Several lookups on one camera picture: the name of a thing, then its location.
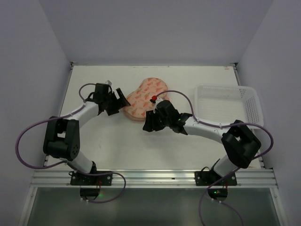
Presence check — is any pink patterned mesh laundry bag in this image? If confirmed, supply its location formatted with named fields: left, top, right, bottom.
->
left=123, top=78, right=168, bottom=121

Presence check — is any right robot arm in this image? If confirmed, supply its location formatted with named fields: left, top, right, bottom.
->
left=143, top=100, right=261, bottom=177

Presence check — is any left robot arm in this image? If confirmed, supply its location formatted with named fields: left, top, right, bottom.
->
left=43, top=81, right=130, bottom=174

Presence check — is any white plastic basket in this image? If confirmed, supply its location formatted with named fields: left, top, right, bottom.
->
left=193, top=84, right=264, bottom=126

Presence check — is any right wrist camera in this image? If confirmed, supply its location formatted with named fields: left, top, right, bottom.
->
left=150, top=96, right=163, bottom=113

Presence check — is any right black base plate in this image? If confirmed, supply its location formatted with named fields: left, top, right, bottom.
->
left=194, top=167, right=238, bottom=186

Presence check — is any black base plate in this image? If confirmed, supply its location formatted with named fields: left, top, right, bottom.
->
left=194, top=167, right=238, bottom=186
left=69, top=171, right=112, bottom=186

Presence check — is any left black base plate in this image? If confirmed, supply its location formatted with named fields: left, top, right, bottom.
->
left=69, top=171, right=112, bottom=186

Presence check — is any aluminium mounting rail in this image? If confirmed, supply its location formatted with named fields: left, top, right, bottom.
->
left=30, top=169, right=278, bottom=188

